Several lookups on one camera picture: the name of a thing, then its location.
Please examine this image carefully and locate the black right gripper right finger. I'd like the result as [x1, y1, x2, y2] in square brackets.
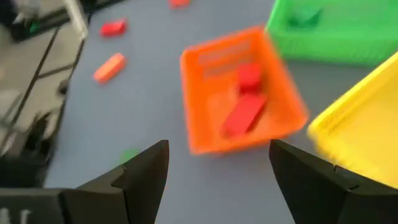
[268, 139, 398, 224]

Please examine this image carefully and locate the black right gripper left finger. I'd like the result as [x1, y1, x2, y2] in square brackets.
[58, 139, 170, 224]

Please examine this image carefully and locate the red rectangular block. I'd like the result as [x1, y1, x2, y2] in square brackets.
[220, 92, 269, 139]
[99, 18, 129, 37]
[238, 62, 264, 93]

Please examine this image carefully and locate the orange rectangular block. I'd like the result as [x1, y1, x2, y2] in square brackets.
[93, 52, 127, 85]

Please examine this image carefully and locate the green cube block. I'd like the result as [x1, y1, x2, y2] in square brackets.
[287, 7, 324, 28]

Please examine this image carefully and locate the green rectangular block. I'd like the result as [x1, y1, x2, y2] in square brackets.
[119, 148, 141, 164]

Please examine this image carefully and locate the yellow plastic basket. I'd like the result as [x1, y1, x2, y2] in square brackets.
[307, 51, 398, 189]

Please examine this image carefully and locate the orange plastic basket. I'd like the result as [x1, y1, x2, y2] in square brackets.
[179, 25, 309, 156]

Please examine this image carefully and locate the green plastic basket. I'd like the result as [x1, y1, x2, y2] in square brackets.
[264, 0, 398, 68]

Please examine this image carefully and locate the red triangular block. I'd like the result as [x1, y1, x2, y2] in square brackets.
[168, 0, 191, 9]

